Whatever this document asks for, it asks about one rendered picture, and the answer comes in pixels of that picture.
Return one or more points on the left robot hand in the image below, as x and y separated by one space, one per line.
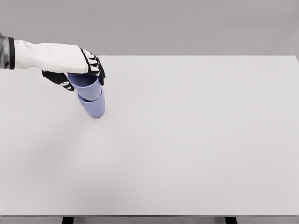
63 58

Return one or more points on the periwinkle blue plastic cup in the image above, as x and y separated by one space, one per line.
95 108
90 87

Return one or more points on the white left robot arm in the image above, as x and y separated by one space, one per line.
22 54

